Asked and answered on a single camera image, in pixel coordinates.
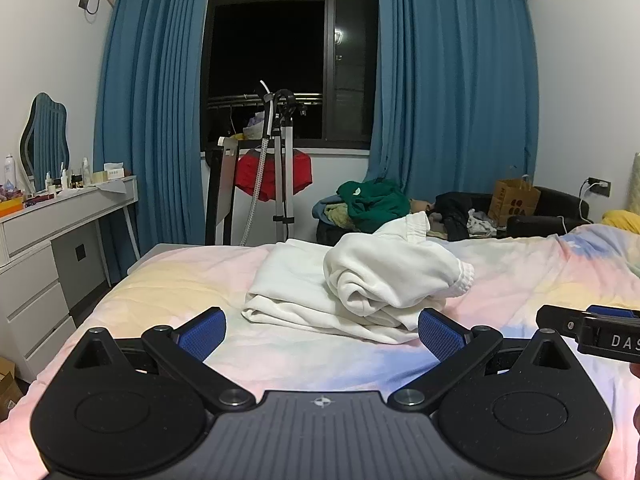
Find white dressing table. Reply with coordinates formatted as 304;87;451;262
0;175;140;383

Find red cloth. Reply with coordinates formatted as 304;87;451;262
236;150;314;202

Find brown paper bag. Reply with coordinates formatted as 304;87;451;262
488;169;542;227

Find black garment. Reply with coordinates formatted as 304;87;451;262
434;192;478;242

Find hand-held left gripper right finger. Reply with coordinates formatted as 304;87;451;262
387;308;581;408

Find yellow pillow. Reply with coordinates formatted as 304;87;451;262
601;209;640;236

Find dark window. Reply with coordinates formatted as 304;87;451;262
201;0;381;153

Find cardboard box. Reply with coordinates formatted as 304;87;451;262
0;356;24;422

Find black sofa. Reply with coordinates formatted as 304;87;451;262
314;186;593;247

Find black wall socket with cable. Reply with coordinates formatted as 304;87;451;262
76;0;103;23

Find grey and white clothes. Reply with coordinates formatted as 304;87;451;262
467;209;498;238

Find wavy-framed mirror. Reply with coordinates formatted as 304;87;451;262
19;92;70;192

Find yellow-green cloth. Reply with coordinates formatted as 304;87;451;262
322;202;353;233

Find silver garment steamer stand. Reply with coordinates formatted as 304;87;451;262
250;80;307;243

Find green garment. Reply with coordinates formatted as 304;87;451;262
336;179;412;234

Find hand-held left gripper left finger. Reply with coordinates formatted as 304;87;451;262
62;306;257;408

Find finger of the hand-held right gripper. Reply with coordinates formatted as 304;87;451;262
536;304;640;339

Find wall outlet with charger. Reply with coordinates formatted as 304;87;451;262
557;176;613;233

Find pastel pink bedspread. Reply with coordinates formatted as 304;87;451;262
0;222;640;480

